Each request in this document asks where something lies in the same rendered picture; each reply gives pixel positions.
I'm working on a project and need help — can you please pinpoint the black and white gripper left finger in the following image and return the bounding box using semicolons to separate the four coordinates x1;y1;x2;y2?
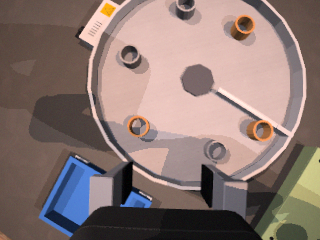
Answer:
89;161;133;216

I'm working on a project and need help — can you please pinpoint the grey metal bushing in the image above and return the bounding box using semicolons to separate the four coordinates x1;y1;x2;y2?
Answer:
176;0;196;20
204;140;228;162
119;44;142;69

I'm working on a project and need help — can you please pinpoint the blue crate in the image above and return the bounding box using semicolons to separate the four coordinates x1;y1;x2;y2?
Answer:
38;155;152;237

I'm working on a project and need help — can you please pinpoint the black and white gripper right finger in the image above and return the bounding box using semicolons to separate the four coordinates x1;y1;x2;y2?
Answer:
201;164;248;221

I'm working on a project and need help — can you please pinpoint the bronze bushing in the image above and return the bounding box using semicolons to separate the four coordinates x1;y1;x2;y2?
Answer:
230;15;255;41
246;120;273;141
127;116;150;137

